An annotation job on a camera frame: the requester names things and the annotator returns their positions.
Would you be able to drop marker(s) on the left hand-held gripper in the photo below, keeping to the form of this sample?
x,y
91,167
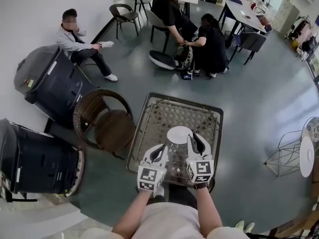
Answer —
x,y
149,177

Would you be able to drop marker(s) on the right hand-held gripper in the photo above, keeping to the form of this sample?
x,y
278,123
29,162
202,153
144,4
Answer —
x,y
202,169

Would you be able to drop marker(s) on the white round plate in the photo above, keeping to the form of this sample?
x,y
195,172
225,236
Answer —
x,y
177,134

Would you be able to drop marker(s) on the person's right forearm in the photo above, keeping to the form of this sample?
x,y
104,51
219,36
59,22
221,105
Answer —
x,y
208,208

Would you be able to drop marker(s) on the person's left forearm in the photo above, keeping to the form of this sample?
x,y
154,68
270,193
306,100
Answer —
x,y
132,215

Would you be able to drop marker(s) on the person's white shoe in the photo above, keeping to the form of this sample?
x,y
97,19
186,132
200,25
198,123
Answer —
x,y
159,191

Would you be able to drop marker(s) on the brown wristband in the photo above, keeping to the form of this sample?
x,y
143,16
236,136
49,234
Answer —
x,y
201,186

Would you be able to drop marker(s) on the wicker glass-top table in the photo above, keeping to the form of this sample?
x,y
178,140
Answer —
x,y
172,113

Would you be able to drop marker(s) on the person's black trousers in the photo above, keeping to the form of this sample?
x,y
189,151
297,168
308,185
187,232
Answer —
x,y
182,195

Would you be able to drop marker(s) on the brown wicker chair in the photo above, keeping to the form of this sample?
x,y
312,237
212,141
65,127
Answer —
x,y
112,128

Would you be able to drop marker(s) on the person's white shirt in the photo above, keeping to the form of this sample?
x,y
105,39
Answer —
x,y
169,221

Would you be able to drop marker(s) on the small dark box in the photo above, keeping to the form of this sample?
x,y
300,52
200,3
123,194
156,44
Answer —
x,y
187,75

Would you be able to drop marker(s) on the pale shoe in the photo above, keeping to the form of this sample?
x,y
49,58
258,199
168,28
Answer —
x,y
239,224
249,226

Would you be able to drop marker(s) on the striped bag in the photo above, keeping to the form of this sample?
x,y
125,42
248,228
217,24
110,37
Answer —
x,y
185,57

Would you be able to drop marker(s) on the black and white floor cushion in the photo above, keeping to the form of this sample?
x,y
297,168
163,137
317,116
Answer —
x,y
162,60

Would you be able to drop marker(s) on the patterned round seat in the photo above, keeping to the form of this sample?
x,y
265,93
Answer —
x,y
313,129

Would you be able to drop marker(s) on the blue-grey chair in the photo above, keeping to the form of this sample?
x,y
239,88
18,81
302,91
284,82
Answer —
x,y
250,41

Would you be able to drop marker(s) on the black bin lower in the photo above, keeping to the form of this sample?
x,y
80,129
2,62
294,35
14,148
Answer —
x,y
37,163

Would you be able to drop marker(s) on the black bin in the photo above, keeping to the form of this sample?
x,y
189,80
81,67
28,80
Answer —
x,y
54,83
37,163

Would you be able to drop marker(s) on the black bin upper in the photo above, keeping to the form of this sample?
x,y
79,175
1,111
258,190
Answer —
x,y
54,83

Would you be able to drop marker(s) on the grey padded chair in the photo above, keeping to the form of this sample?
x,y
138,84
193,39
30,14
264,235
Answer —
x,y
158,24

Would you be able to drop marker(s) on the grey dining table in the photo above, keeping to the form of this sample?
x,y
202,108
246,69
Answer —
x,y
245,12

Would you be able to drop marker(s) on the dark curved-back chair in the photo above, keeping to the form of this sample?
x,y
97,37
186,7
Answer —
x,y
123,14

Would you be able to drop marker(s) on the clothes rack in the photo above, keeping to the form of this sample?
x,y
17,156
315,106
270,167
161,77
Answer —
x,y
302,31

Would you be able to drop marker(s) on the pale metal cabinet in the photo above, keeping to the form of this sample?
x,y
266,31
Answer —
x,y
285,15

